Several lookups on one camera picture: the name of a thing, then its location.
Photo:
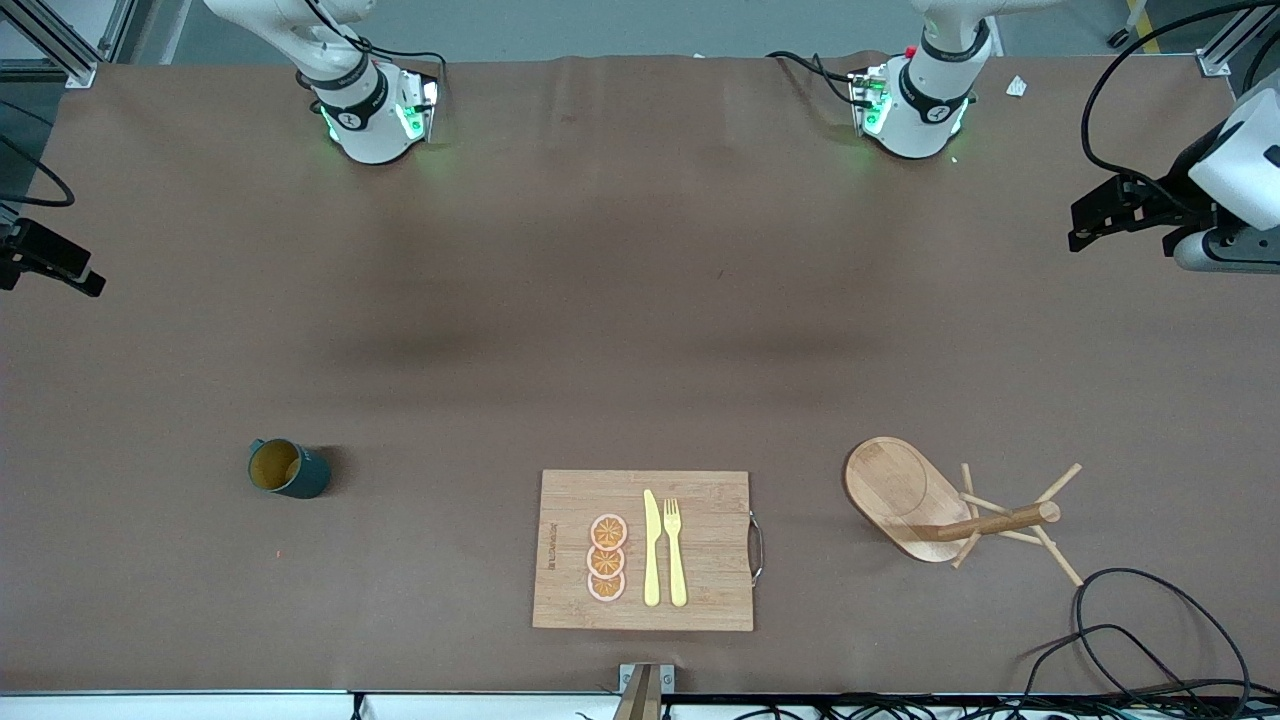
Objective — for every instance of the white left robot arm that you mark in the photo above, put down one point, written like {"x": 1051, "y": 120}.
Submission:
{"x": 925, "y": 110}

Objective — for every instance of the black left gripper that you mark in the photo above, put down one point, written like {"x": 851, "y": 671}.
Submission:
{"x": 1178, "y": 189}

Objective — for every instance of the brown table cover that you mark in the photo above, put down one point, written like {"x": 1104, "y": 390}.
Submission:
{"x": 500, "y": 300}

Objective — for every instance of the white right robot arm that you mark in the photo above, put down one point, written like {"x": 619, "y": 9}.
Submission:
{"x": 365, "y": 130}

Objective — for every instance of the aluminium frame post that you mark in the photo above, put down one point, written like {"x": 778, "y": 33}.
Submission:
{"x": 1220, "y": 55}
{"x": 75, "y": 65}

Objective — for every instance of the yellow plastic knife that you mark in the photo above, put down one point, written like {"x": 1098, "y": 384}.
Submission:
{"x": 651, "y": 560}

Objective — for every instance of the orange slice toy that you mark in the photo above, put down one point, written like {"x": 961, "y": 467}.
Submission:
{"x": 608, "y": 531}

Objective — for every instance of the wooden mug rack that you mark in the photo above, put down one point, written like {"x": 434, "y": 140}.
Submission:
{"x": 895, "y": 490}

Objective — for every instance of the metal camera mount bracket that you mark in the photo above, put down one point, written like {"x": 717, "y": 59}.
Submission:
{"x": 640, "y": 690}

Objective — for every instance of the white paper scrap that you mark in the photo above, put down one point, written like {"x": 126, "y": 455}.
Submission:
{"x": 1017, "y": 86}

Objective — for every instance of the teal cup yellow inside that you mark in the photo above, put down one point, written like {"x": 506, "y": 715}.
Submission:
{"x": 305, "y": 478}

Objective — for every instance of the yellow plastic fork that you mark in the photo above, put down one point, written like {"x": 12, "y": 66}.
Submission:
{"x": 677, "y": 570}

